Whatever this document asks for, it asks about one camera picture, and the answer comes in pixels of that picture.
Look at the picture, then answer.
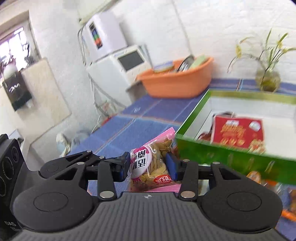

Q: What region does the dark red meat snack bag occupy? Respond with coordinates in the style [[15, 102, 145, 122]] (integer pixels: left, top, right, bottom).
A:
[[197, 111, 236, 141]]

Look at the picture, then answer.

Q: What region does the red daily nuts bag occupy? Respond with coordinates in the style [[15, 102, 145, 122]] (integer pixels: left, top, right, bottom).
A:
[[211, 116, 265, 154]]

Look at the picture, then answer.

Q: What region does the pink chips snack bag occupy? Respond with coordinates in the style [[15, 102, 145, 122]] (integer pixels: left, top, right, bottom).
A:
[[129, 127, 180, 192]]

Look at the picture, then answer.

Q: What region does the orange jelly snack packet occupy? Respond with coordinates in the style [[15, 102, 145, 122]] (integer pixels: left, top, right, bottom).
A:
[[246, 171, 267, 186]]

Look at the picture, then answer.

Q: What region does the green cardboard box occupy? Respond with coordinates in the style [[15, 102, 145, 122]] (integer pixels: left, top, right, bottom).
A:
[[175, 90, 295, 185]]

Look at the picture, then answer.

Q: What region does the blue checkered tablecloth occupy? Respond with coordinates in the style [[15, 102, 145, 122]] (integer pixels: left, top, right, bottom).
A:
[[69, 79, 295, 240]]

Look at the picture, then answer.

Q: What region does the orange plastic basin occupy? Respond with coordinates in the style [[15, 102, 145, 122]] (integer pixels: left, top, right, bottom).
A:
[[137, 57, 214, 98]]

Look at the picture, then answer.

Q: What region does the glass vase with orchid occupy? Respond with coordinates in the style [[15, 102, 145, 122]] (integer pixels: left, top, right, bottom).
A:
[[227, 29, 295, 93]]

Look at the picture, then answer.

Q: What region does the white appliance with screen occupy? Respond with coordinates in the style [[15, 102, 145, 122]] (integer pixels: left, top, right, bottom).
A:
[[87, 45, 151, 107]]

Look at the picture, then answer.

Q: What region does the steel pot lid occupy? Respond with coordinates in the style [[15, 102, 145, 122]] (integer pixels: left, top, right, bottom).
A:
[[176, 55, 195, 72]]

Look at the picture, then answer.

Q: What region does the green plate in basin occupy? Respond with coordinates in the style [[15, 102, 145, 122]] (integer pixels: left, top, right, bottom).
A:
[[189, 55, 208, 70]]

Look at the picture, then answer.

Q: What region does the blue lidded tin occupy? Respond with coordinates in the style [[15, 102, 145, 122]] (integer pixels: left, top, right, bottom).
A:
[[152, 61, 174, 73]]

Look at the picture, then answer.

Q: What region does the white water purifier tower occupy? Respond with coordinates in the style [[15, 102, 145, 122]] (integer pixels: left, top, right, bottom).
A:
[[82, 11, 127, 62]]

